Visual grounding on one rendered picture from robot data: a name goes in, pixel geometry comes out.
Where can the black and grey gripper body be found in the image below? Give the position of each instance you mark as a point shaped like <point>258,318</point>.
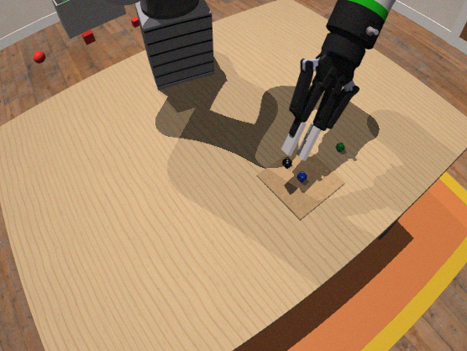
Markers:
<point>341,53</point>

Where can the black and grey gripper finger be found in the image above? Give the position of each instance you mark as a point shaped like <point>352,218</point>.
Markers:
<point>328,112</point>
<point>304,101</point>

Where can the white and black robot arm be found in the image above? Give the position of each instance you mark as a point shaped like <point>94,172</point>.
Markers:
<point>358,20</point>

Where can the blue die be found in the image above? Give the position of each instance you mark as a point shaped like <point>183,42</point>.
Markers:
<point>301,176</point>

